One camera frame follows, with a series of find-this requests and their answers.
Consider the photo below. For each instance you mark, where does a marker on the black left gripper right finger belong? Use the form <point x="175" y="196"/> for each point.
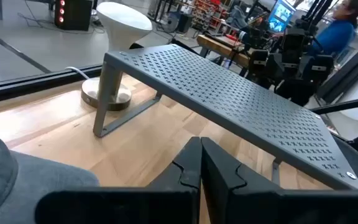
<point x="259" y="205"/>

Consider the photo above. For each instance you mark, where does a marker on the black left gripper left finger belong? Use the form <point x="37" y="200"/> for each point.
<point x="179" y="205"/>

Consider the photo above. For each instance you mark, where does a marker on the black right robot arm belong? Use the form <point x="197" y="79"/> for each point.
<point x="294" y="91"/>

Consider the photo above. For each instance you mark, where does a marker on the person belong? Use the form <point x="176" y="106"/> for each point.
<point x="334" y="37"/>

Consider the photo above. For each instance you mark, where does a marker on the monitor with blue screen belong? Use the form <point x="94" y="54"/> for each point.
<point x="280" y="15"/>

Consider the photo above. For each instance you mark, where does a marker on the grey perforated metal riser stand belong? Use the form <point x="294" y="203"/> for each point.
<point x="228" y="93"/>

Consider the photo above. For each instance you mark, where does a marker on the wooden workbench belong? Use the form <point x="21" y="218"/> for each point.
<point x="216" y="46"/>

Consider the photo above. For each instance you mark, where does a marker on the red parts shelf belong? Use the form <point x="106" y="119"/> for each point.
<point x="207" y="12"/>

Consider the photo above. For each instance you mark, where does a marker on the white lamp with brass base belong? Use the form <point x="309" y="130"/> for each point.
<point x="123" y="21"/>

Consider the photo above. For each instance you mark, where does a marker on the black computer tower red lights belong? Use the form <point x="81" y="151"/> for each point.
<point x="76" y="15"/>

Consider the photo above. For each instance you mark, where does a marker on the black aluminium rig frame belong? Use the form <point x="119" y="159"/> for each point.
<point x="343" y="105"/>

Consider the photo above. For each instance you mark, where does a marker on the black table edge rail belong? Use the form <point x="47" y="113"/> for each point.
<point x="26" y="85"/>

